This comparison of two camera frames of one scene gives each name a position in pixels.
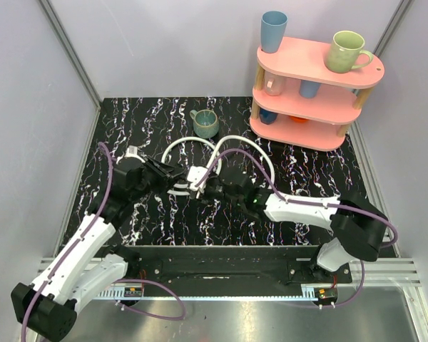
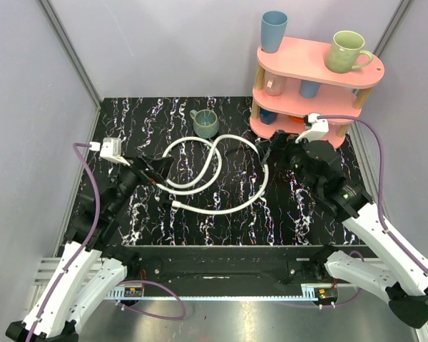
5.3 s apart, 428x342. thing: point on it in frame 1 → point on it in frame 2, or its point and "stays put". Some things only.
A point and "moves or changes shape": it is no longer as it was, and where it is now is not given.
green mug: (345, 53) stays put
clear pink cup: (273, 83) stays put
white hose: (216, 153) moves or changes shape
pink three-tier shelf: (299, 101) stays put
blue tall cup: (273, 26) stays put
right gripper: (206, 187) → (280, 140)
